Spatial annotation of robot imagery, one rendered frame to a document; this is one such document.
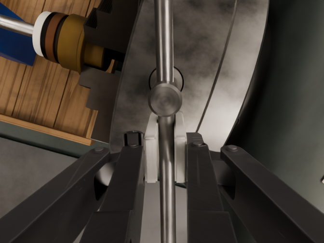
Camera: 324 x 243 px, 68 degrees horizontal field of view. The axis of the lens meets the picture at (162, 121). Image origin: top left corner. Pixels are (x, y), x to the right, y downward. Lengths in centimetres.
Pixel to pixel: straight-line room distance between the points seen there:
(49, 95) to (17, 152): 108
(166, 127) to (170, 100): 3
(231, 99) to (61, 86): 46
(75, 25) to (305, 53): 29
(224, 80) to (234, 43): 4
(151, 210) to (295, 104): 137
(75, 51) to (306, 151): 31
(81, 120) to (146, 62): 39
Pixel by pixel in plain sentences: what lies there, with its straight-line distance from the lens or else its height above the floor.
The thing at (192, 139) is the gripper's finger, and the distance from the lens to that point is 16.
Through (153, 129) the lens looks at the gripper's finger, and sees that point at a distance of 16.
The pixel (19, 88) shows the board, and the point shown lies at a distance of 66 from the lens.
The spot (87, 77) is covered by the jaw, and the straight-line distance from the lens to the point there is 38.
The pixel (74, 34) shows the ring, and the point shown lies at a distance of 38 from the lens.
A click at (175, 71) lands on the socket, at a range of 24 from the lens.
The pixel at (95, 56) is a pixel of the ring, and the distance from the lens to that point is 38.
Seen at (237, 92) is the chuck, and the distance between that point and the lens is 25.
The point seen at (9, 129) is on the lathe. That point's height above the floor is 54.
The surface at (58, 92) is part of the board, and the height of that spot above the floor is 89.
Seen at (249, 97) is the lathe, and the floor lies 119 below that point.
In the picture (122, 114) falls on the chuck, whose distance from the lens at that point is 25.
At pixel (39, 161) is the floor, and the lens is 163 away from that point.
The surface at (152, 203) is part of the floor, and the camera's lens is 155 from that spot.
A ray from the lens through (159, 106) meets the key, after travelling 15.
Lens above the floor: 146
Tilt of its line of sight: 87 degrees down
